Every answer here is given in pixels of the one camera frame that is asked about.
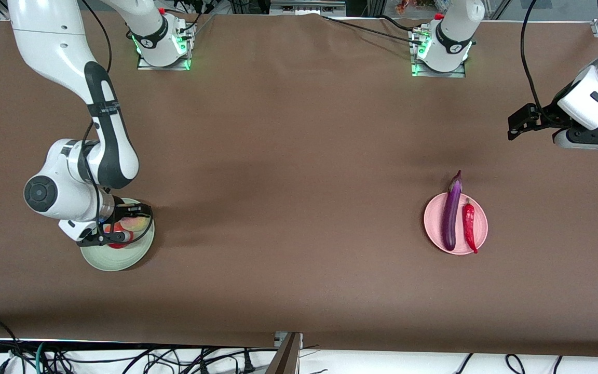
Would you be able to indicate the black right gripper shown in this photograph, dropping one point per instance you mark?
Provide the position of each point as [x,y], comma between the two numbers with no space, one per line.
[122,212]

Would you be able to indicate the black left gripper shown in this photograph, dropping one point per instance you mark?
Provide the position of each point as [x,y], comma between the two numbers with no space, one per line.
[546,115]

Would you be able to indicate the yellow pink peach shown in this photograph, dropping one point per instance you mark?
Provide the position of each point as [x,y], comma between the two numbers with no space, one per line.
[135,224]

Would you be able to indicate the red pomegranate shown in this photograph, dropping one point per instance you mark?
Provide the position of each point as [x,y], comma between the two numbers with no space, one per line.
[114,244]

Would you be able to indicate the red chili pepper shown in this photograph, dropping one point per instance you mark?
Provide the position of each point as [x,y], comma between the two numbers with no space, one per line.
[469,223]

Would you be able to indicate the purple eggplant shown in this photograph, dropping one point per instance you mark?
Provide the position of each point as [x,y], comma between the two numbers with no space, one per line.
[452,218]

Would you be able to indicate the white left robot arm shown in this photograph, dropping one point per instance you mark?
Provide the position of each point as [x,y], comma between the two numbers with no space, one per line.
[454,31]

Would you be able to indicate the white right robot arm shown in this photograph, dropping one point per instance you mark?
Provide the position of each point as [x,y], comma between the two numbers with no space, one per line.
[55,41]

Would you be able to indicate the light green plate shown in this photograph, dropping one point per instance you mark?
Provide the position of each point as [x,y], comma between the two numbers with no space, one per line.
[117,259]

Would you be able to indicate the pink plate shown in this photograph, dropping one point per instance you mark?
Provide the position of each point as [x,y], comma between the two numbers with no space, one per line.
[432,223]

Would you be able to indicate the colourful background items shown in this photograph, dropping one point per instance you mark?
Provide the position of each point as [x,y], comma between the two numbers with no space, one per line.
[418,5]

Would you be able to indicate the paper table cover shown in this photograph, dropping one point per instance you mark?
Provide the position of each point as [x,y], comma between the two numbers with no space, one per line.
[288,156]

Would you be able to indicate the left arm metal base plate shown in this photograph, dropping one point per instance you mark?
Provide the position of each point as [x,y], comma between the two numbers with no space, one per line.
[436,74]

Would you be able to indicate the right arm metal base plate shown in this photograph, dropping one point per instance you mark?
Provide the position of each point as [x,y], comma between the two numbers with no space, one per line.
[164,67]

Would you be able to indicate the aluminium profile post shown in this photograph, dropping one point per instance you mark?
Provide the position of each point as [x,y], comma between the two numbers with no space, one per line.
[286,358]

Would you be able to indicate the aluminium frame rail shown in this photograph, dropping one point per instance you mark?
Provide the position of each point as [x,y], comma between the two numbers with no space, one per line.
[307,8]

